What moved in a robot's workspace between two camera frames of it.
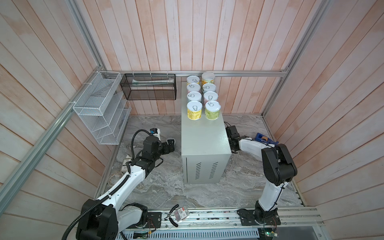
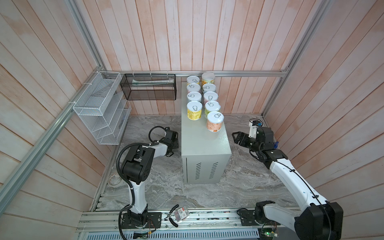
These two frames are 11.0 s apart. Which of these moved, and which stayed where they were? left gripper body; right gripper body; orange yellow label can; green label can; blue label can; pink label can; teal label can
Moved: left gripper body; green label can; right gripper body
Stayed: blue label can; teal label can; orange yellow label can; pink label can
